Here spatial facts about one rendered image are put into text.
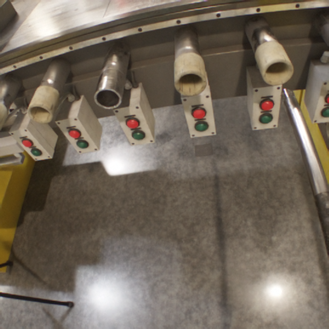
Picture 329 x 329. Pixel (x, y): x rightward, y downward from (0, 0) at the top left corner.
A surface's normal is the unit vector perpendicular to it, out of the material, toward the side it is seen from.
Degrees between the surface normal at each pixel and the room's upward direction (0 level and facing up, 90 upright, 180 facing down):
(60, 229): 0
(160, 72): 90
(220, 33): 90
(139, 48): 90
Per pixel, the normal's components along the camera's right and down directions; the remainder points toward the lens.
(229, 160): -0.25, -0.54
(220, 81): -0.03, 0.83
